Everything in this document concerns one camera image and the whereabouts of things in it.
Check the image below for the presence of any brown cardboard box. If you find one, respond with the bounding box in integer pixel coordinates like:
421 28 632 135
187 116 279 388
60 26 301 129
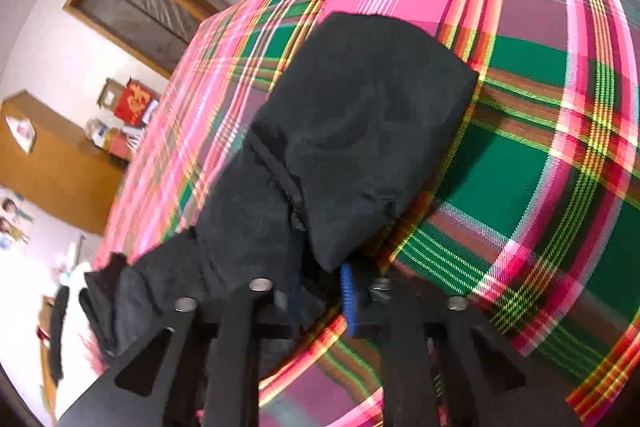
98 78 126 112

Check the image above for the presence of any stack of colourful tins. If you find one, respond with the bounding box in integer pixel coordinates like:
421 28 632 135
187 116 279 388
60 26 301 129
85 118 144 162

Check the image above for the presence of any pink plaid bed sheet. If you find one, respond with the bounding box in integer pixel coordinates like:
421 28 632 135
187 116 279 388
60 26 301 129
96 0 639 426

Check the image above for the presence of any black puffer jacket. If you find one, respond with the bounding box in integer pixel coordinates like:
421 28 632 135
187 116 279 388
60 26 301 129
80 12 478 361

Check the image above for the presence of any wooden headboard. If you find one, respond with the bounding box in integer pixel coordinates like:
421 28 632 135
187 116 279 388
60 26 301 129
37 296 58 425

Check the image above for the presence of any wooden wardrobe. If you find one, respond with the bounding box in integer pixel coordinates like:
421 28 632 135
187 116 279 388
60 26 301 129
1 91 126 235

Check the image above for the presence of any black pillow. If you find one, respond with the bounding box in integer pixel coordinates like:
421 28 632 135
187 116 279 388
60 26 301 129
49 285 70 385

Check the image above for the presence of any red gift box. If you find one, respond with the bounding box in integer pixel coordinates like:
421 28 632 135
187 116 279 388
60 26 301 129
114 79 160 127

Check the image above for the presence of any cartoon wall poster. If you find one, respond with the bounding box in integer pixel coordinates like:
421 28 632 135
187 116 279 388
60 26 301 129
0 185 37 254

